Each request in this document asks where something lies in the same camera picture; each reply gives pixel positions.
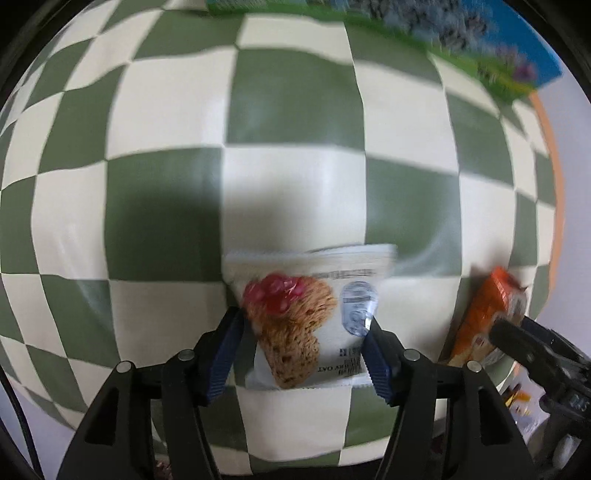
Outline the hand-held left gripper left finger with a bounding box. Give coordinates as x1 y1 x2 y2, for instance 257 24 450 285
58 309 245 480

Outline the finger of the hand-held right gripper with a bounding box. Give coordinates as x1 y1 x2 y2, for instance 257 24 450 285
523 315 591 372
489 316 574 398

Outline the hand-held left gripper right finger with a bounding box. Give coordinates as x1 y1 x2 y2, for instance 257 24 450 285
362 316 539 480

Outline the orange snack packet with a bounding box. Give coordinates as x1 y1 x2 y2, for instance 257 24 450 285
445 266 527 367

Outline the white cookie packet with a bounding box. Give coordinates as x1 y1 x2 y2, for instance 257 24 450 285
223 244 399 391

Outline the blue green printed cardboard box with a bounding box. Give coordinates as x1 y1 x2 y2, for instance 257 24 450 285
205 0 564 103

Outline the green white checkered mat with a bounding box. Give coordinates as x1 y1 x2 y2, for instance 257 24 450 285
0 7 566 476

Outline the black cable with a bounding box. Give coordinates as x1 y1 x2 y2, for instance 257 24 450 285
0 374 44 480

